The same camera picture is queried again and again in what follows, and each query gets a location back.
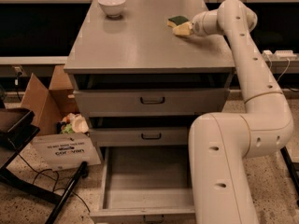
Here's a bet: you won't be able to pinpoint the black stand frame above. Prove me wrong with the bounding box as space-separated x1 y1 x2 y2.
0 107 90 224

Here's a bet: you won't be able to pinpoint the toys in cardboard box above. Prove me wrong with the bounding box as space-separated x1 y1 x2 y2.
57 113 89 133

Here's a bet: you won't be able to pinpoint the black bar right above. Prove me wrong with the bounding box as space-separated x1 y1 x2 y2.
280 147 299 206

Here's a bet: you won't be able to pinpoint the grey drawer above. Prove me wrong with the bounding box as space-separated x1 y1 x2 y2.
90 127 188 147
74 88 229 118
90 146 195 224

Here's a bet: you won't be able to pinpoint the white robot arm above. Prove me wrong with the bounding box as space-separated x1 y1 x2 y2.
188 0 293 224

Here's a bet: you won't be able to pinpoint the grey drawer cabinet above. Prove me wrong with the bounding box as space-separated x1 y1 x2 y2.
64 0 236 161

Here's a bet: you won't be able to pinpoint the black floor cable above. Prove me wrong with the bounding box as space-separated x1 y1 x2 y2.
17 152 92 213

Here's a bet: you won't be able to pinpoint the white hanging cable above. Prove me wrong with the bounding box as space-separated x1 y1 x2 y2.
265 58 292 84

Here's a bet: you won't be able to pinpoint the brown cardboard box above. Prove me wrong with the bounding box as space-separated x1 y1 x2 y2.
21 65 78 135

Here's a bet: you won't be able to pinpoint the white ceramic bowl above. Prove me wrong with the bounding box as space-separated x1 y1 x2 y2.
98 0 126 18

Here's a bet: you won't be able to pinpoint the yellow green sponge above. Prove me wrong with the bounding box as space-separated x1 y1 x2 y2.
167 16 188 28

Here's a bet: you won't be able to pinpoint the white power strip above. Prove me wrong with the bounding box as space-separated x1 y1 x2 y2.
262 50 297 61

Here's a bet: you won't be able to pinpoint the bottom grey drawer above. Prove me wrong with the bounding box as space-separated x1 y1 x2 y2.
90 146 195 224

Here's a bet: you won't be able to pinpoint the middle grey drawer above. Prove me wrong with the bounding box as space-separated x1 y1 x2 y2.
90 127 188 147

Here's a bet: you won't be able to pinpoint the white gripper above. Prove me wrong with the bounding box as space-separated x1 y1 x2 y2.
173 9 224 37

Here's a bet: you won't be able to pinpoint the top grey drawer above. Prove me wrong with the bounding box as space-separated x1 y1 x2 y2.
74 88 229 118

